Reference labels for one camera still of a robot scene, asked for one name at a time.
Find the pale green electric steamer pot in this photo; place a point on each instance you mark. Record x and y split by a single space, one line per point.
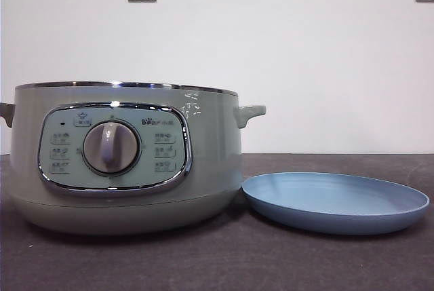
210 155

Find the blue round plate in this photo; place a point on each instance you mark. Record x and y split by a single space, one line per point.
325 203

